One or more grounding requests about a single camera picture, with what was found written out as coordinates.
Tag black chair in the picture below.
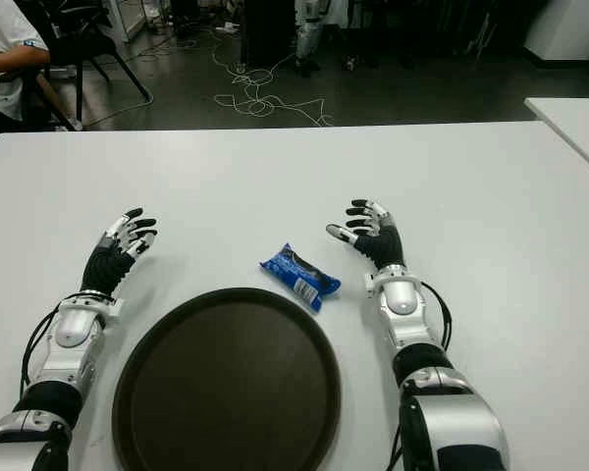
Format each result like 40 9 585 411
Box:
24 0 154 130

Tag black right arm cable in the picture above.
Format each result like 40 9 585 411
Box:
418 279 455 352

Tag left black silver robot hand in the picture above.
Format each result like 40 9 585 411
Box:
80 206 159 298

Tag white side table corner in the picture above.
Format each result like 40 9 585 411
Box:
523 96 589 181

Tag round dark brown tray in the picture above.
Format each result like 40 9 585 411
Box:
111 287 344 471

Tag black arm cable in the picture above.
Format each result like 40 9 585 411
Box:
18 299 66 390
418 279 455 352

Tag tangled white floor cable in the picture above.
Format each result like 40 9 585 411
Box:
210 26 335 128

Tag person in white shirt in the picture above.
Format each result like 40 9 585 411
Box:
0 0 84 151

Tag blue Oreo packet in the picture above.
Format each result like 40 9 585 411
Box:
258 241 343 312

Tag white cabinet with black base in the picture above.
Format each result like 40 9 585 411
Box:
521 0 589 64

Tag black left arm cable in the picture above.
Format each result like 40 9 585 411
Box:
18 299 66 390

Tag white storage unit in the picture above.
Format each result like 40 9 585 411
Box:
100 0 149 45

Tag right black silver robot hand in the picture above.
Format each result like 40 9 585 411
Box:
326 198 406 272

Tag silver humanoid robot legs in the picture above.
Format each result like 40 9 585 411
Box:
293 0 326 79

